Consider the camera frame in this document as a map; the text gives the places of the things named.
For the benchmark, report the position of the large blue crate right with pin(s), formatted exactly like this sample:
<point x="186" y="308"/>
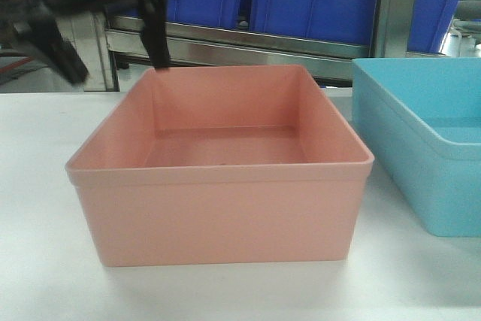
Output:
<point x="430" y="24"/>

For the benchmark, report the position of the pink plastic box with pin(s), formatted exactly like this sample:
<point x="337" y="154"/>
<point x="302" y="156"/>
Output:
<point x="205" y="165"/>

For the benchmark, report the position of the light blue plastic box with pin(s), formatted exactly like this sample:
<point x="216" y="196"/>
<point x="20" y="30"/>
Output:
<point x="421" y="119"/>

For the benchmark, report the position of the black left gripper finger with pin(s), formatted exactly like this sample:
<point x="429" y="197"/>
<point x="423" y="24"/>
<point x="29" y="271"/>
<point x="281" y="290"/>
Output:
<point x="34" y="31"/>
<point x="153" y="34"/>

